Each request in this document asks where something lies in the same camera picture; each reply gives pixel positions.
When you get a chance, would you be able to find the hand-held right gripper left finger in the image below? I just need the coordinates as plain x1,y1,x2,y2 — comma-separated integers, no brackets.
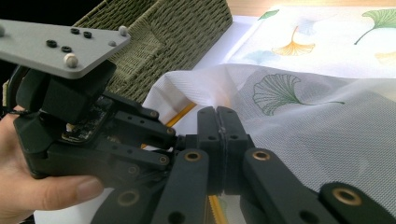
186,105,224,195

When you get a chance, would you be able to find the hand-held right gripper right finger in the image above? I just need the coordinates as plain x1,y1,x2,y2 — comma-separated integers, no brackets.
218,105,255,195

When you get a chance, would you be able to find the white leaf-print mesh laundry bag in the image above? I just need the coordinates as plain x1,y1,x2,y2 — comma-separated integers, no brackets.
141,4,396,224

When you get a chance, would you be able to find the green woven basket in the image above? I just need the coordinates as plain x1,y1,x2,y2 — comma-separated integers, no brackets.
73,0,233,104

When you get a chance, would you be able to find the white table cover sheet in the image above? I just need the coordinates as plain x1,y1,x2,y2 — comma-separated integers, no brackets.
33,14,261,224

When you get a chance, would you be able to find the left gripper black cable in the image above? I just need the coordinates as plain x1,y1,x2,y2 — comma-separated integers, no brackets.
5,64,22,115

